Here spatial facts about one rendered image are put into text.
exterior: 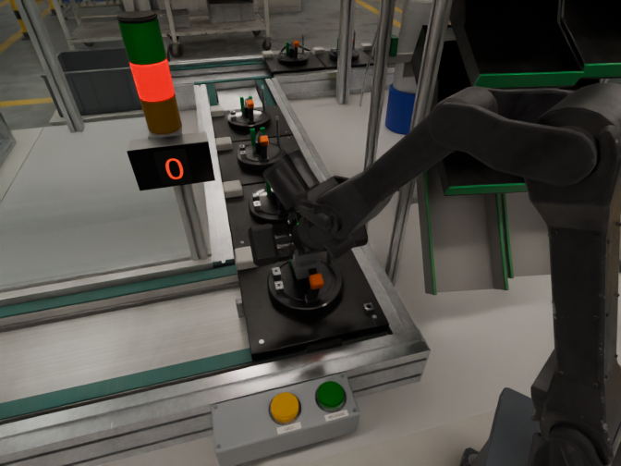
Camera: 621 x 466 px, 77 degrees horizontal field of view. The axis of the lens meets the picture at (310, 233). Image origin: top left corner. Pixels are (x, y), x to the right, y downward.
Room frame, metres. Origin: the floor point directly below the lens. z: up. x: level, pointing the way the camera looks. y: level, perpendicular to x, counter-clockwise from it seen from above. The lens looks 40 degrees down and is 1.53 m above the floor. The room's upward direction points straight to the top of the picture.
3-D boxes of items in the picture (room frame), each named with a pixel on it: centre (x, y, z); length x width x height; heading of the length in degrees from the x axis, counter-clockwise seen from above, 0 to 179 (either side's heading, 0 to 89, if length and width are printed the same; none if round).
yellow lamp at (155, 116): (0.57, 0.22, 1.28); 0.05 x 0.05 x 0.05
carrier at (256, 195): (0.75, 0.08, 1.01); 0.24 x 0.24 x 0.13; 15
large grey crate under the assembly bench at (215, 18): (5.97, 1.07, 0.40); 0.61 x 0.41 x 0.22; 104
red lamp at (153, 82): (0.57, 0.22, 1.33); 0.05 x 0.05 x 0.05
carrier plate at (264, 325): (0.50, 0.01, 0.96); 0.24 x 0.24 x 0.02; 15
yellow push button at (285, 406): (0.27, 0.04, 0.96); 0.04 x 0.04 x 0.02
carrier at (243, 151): (0.99, 0.14, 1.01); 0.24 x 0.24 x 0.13; 15
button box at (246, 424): (0.27, 0.04, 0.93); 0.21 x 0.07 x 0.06; 105
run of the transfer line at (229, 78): (1.97, -0.44, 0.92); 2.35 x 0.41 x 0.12; 105
